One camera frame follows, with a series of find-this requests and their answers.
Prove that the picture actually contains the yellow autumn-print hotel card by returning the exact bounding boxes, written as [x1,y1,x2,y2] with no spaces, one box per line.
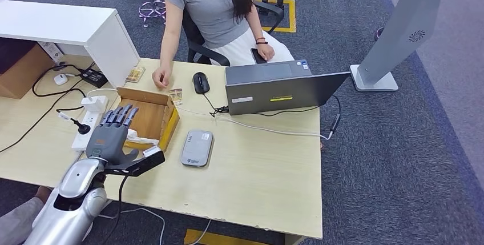
[125,66,146,83]
[169,88,183,107]

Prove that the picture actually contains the open cardboard box yellow rim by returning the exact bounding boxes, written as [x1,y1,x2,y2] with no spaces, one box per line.
[110,86,180,152]

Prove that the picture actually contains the black power plug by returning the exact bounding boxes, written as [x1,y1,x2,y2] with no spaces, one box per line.
[70,118,91,136]

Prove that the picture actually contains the white crumpled tissue paper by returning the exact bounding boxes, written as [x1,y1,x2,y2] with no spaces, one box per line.
[124,128,160,146]

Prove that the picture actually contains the black office chair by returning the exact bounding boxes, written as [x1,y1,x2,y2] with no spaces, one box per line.
[181,0,285,66]

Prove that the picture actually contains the black smartphone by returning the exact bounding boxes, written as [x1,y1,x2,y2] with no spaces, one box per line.
[251,48,268,65]

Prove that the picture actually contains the yellow floor tape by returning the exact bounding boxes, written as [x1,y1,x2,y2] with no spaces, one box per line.
[254,0,297,34]
[183,228,271,245]

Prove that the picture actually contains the grey card reader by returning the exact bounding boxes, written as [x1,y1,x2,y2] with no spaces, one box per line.
[180,130,215,168]

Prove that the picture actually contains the looped black adapter cable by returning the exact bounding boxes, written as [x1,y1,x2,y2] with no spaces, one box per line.
[31,63,88,98]

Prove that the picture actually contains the black laptop power cable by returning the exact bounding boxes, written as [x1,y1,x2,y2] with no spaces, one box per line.
[253,95,342,135]

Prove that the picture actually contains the black power adapter brick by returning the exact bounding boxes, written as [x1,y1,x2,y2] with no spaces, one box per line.
[78,68,109,89]

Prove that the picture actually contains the grey laptop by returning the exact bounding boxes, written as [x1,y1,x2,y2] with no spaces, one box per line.
[225,59,352,117]

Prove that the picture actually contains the thick white power strip cable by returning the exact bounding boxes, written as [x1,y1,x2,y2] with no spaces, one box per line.
[96,207,167,245]

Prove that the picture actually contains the long black power cable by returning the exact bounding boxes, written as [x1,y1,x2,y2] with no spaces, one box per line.
[0,81,87,154]

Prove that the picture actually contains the person's left hand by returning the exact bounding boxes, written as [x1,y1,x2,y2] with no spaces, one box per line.
[256,42,276,62]

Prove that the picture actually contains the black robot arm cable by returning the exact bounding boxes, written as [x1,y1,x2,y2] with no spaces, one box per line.
[102,175,131,245]

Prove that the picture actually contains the white power strip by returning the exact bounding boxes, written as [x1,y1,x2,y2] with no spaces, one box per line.
[71,109,102,152]

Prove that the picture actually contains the person's right hand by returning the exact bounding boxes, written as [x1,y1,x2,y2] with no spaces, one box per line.
[152,63,174,90]

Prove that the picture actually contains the grey kiosk stand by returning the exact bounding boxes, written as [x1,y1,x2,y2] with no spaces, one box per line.
[349,0,484,93]

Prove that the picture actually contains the long white charger cable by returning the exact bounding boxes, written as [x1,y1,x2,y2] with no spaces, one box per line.
[87,88,333,141]

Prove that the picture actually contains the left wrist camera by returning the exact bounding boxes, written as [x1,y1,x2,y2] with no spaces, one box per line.
[104,145,166,178]

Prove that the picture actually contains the black mouse cable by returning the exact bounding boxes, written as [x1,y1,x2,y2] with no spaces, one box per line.
[202,94,230,118]

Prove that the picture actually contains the white charger adapter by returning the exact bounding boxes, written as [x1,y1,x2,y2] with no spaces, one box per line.
[80,95,109,114]

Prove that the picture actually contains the brown closed cardboard box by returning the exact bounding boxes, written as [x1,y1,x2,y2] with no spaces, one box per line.
[0,42,55,101]

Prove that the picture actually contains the thin white cable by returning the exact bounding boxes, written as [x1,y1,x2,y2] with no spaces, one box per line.
[189,218,212,245]

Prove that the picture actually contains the black computer mouse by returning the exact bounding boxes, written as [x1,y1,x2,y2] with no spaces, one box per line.
[192,71,211,95]

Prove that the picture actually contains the white printed box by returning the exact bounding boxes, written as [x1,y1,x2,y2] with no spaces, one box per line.
[38,41,65,63]

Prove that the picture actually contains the white counter cabinet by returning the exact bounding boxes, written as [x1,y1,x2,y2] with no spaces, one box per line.
[0,0,141,89]

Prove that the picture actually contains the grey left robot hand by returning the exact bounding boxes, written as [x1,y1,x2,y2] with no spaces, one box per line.
[86,104,140,166]

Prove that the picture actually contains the person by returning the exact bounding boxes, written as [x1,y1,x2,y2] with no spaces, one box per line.
[152,0,296,90]

